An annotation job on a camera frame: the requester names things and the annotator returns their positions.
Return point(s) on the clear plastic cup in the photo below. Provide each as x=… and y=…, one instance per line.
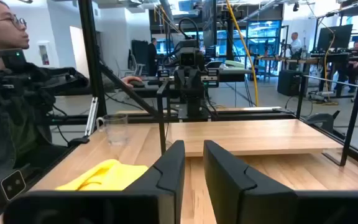
x=117, y=133

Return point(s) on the black computer monitor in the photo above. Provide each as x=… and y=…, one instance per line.
x=334, y=37

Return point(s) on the person's hand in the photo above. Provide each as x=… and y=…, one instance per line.
x=130, y=80

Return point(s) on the grey foot pedal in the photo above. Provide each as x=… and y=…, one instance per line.
x=322, y=119

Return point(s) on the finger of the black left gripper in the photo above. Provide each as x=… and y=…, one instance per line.
x=199, y=81
x=179, y=81

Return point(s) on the black computer mouse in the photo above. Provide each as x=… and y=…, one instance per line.
x=138, y=84

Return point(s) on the silver metal bracket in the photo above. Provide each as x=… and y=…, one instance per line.
x=91, y=116

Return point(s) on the fire extinguisher cabinet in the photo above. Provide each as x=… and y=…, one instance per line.
x=43, y=54

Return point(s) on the grey chair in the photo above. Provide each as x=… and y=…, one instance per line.
x=138, y=67

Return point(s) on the table-level camera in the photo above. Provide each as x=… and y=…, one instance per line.
x=12, y=185

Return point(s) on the yellow cloth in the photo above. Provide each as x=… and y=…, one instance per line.
x=107, y=177

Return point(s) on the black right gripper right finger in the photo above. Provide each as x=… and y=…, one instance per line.
x=253, y=205

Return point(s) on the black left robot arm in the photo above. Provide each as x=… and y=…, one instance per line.
x=194, y=105

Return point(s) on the black rig frame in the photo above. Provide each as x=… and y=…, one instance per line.
x=90, y=46

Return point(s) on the wooden shelf with black frame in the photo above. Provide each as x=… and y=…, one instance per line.
x=244, y=133

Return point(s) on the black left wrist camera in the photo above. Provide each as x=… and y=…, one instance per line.
x=187, y=59

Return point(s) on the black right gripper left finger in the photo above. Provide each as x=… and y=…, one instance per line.
x=104, y=208

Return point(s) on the black box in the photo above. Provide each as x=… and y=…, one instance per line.
x=289, y=82

